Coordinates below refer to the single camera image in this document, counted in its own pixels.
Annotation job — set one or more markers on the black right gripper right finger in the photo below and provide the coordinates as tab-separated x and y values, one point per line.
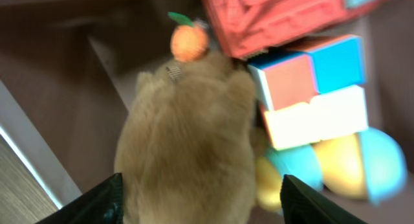
302	204

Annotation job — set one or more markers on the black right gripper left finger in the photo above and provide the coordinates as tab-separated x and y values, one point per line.
103	204

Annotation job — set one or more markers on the orange duck toy blue hat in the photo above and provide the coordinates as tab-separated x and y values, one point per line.
368	165

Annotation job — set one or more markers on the brown plush capybara toy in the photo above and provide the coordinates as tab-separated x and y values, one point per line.
188	147

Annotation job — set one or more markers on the multicoloured puzzle cube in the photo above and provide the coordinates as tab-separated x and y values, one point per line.
312	90

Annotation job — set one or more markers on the red toy truck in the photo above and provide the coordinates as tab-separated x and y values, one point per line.
247	27

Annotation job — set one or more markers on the white box pink interior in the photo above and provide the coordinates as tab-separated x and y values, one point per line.
69	65

